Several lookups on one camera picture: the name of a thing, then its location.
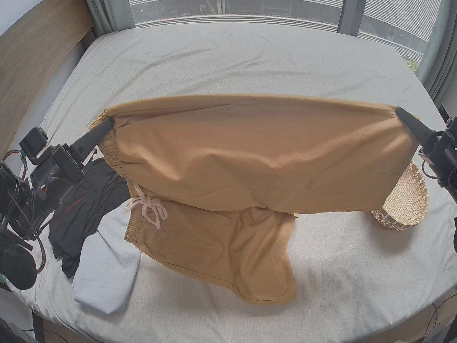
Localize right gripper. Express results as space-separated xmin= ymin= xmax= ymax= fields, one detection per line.
xmin=395 ymin=106 xmax=457 ymax=193

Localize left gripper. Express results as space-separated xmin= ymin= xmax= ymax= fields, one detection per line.
xmin=30 ymin=116 xmax=116 ymax=212

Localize tan shorts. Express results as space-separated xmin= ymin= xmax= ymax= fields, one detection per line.
xmin=89 ymin=93 xmax=420 ymax=305

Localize black garment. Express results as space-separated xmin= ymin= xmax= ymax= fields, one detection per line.
xmin=47 ymin=159 xmax=131 ymax=280

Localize round woven basket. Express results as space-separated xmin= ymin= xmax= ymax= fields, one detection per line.
xmin=368 ymin=159 xmax=429 ymax=231

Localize pale grey garment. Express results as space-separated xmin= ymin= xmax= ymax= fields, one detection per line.
xmin=73 ymin=204 xmax=142 ymax=316

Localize bed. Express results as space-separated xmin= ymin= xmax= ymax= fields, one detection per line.
xmin=0 ymin=0 xmax=457 ymax=343

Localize grey-green curtain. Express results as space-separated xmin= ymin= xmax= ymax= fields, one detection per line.
xmin=415 ymin=0 xmax=457 ymax=107
xmin=77 ymin=0 xmax=138 ymax=35

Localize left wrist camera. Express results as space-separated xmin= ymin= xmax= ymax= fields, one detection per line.
xmin=19 ymin=127 xmax=49 ymax=166

